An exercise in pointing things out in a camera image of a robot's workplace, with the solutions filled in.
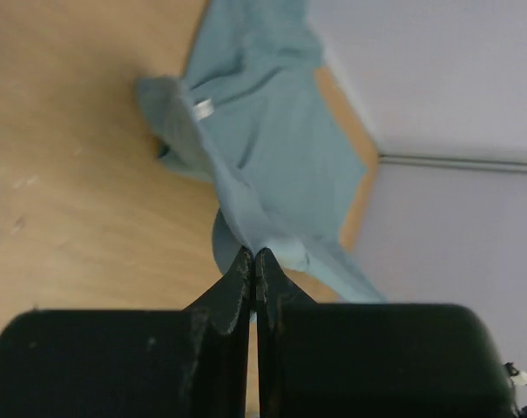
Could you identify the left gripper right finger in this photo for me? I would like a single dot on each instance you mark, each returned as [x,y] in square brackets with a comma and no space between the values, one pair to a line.
[291,355]

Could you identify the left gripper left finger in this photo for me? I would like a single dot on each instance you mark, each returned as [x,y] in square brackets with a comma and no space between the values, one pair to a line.
[216,382]

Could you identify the grey-blue t shirt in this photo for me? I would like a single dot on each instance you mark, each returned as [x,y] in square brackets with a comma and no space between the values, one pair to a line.
[248,117]

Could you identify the right aluminium frame post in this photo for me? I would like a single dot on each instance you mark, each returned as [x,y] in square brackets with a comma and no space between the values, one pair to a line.
[470,164]

